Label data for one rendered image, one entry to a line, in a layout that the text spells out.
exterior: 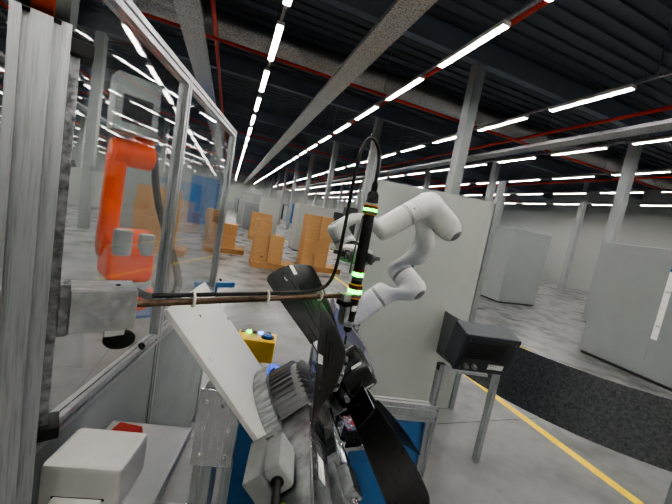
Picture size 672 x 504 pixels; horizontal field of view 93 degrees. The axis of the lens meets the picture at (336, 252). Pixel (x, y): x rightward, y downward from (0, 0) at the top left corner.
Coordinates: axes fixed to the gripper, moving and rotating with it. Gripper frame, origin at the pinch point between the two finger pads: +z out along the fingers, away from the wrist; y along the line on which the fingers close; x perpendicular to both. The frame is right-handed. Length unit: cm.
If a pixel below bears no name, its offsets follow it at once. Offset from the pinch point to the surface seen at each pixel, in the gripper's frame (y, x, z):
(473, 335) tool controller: -60, -28, -29
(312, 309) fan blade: 11.9, -16.7, 3.9
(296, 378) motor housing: 13.8, -32.8, 13.6
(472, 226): -134, 25, -179
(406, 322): -92, -71, -179
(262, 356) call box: 25, -49, -31
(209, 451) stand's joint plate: 32, -51, 18
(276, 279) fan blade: 23.3, -9.2, 5.4
